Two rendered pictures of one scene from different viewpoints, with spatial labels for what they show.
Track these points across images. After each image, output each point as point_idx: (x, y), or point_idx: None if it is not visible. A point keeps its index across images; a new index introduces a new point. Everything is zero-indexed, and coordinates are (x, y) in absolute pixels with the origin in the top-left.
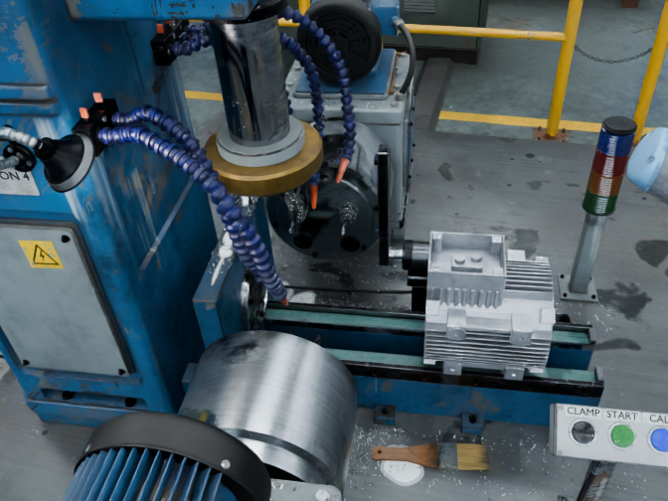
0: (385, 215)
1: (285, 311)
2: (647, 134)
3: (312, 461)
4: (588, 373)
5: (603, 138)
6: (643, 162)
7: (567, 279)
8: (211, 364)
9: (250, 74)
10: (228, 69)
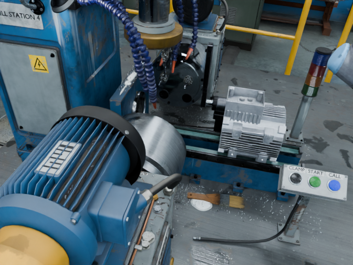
0: (207, 79)
1: None
2: (338, 47)
3: (162, 171)
4: (298, 166)
5: (315, 56)
6: (335, 58)
7: (289, 132)
8: None
9: None
10: None
